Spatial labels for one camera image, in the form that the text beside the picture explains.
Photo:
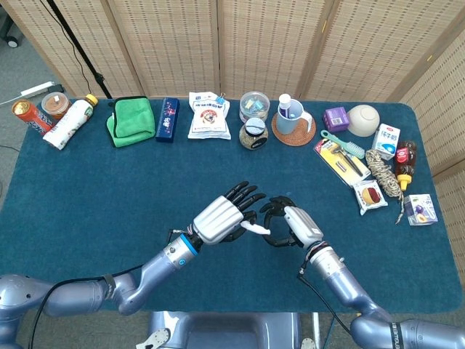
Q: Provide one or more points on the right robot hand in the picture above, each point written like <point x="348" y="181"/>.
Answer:
<point x="303" y="225"/>

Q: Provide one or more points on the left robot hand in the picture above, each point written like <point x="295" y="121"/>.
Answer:
<point x="218" y="220"/>

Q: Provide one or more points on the small white oblong object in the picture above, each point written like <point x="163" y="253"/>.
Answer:
<point x="258" y="228"/>

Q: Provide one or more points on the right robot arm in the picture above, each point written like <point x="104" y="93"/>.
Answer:
<point x="339" y="281"/>

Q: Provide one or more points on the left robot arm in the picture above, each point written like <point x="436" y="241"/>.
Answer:
<point x="163" y="261"/>

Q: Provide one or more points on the yellow razor blister pack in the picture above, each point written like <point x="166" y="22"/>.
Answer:
<point x="339" y="165"/>

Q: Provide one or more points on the packaged red pastry snack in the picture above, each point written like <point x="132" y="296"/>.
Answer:
<point x="370" y="196"/>

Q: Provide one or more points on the blue carpet table cloth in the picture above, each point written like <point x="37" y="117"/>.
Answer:
<point x="145" y="181"/>

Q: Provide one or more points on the woven rattan coaster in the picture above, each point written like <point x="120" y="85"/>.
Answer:
<point x="294" y="140"/>

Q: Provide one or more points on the glass jar black lid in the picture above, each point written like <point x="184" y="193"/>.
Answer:
<point x="253" y="136"/>

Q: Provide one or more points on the jute twine bundle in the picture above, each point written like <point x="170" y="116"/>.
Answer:
<point x="383" y="174"/>

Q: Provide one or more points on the white printed snack bag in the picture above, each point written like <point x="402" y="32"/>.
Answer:
<point x="209" y="118"/>

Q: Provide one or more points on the purple tissue pack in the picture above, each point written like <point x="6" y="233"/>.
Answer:
<point x="336" y="120"/>

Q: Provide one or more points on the blue grey robot torso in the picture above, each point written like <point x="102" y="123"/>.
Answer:
<point x="225" y="331"/>

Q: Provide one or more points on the dark blue rectangular box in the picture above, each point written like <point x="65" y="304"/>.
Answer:
<point x="168" y="120"/>

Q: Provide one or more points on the white blue milk carton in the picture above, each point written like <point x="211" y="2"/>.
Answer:
<point x="386" y="141"/>

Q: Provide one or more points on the purple plum juice carton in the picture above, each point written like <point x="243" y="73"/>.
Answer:
<point x="420" y="210"/>

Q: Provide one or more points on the brown sauce bottle yellow cap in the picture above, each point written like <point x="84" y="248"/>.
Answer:
<point x="405" y="163"/>

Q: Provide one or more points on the blue binder clip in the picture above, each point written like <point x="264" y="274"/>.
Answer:
<point x="220" y="100"/>

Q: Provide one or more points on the clear plastic clip container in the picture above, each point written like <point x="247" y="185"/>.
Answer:
<point x="254" y="105"/>

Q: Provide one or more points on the cream ribbed bowl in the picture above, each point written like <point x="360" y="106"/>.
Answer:
<point x="364" y="120"/>

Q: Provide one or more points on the white purple toothpaste tube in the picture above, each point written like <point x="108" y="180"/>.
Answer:
<point x="284" y="103"/>

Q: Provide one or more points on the green microfibre cloth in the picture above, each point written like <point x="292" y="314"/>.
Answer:
<point x="132" y="120"/>

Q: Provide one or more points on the white tea bottle yellow cap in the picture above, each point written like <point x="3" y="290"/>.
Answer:
<point x="69" y="123"/>

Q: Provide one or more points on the brown cup clear lid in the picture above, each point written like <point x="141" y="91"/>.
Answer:
<point x="55" y="103"/>

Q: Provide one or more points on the red drink can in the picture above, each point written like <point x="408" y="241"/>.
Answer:
<point x="31" y="116"/>

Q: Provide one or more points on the white power strip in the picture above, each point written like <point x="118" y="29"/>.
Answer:
<point x="38" y="88"/>

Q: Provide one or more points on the black tripod stand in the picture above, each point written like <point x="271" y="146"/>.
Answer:
<point x="72" y="36"/>

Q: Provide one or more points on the office chair wheel base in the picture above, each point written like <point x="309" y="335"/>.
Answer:
<point x="11" y="32"/>

